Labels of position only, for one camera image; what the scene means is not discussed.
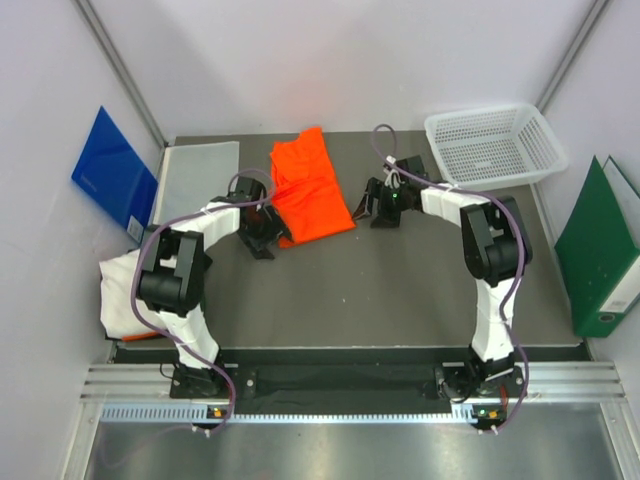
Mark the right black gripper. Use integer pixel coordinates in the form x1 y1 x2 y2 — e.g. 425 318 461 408
352 179 409 229

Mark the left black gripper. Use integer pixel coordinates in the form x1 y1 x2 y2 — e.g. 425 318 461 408
239 203 292 259

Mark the orange t-shirt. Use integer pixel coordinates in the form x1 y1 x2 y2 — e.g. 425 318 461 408
270 126 355 249

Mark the white plastic basket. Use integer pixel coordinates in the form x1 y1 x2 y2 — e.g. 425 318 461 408
424 103 569 191

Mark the white t-shirt stack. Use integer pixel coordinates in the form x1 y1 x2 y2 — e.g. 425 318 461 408
99 249 157 341

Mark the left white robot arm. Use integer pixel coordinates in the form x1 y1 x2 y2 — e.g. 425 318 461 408
131 198 292 399

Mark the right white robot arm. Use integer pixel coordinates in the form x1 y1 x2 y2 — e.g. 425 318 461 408
352 173 532 403

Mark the translucent plastic sheet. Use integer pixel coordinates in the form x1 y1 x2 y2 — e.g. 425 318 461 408
152 141 240 224

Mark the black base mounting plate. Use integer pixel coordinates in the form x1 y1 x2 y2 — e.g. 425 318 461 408
168 363 529 401

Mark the blue folder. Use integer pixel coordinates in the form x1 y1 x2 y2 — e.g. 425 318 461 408
71 107 158 242

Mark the green binder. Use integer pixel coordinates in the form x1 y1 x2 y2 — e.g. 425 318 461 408
555 157 639 338

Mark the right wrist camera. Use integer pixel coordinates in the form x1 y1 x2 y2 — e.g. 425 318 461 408
396 155 429 180

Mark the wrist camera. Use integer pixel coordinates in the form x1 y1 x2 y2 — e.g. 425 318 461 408
396 155 429 180
231 176 266 203

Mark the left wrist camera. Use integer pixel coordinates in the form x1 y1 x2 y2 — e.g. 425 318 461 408
231 176 266 203

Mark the grey slotted cable duct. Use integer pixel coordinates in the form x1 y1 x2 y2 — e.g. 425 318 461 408
99 402 506 424

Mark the aluminium rail frame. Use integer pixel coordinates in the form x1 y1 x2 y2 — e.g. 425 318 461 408
62 350 639 479

